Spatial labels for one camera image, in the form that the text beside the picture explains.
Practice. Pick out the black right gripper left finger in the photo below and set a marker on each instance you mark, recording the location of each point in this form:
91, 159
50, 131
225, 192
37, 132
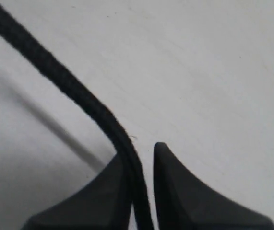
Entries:
104, 204

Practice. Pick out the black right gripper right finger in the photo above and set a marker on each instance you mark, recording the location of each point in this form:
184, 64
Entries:
183, 202

